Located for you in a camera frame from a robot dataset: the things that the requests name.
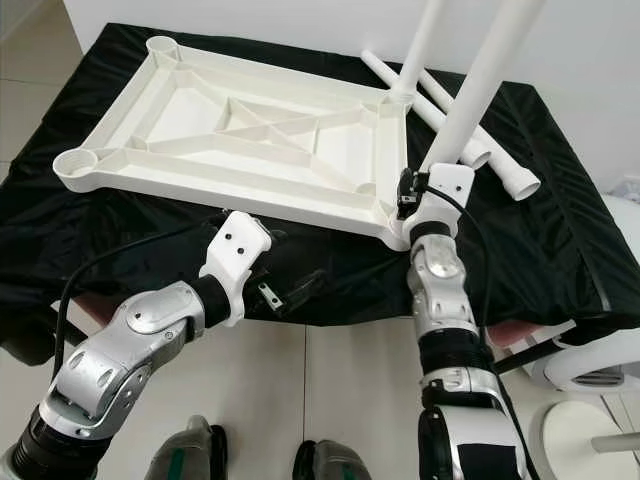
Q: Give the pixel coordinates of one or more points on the grey robot leg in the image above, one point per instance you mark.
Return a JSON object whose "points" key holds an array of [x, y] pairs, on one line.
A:
{"points": [[332, 463], [185, 452]]}

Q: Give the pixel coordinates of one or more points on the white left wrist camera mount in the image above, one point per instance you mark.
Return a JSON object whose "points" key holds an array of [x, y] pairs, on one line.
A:
{"points": [[235, 250]]}

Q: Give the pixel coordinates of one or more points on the white plastic children table top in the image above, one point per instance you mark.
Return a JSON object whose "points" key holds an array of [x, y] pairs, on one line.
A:
{"points": [[240, 165]]}

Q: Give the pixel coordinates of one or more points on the black table cloth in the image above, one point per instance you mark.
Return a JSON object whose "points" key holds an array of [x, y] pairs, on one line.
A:
{"points": [[80, 250]]}

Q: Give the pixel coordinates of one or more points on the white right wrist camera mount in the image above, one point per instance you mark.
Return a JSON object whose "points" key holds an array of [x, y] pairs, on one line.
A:
{"points": [[452, 185]]}

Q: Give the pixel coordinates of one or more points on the white round base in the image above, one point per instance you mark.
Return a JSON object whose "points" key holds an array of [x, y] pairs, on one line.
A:
{"points": [[595, 445]]}

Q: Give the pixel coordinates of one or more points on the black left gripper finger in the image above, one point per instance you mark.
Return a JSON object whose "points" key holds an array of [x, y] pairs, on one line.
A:
{"points": [[303, 286]]}

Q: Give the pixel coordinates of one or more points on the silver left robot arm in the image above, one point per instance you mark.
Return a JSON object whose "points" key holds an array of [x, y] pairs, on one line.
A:
{"points": [[110, 370]]}

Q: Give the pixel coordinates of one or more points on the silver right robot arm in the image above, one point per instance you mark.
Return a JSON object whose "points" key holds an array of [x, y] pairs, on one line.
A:
{"points": [[445, 300]]}

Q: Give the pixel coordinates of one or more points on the grey robot left leg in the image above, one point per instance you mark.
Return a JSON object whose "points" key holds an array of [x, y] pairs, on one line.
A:
{"points": [[185, 452]]}

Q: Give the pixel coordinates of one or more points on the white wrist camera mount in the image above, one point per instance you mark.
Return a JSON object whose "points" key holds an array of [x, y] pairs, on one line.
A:
{"points": [[235, 250], [452, 185]]}

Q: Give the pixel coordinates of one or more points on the grey robot right leg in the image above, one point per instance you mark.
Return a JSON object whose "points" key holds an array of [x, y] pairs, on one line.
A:
{"points": [[332, 463]]}

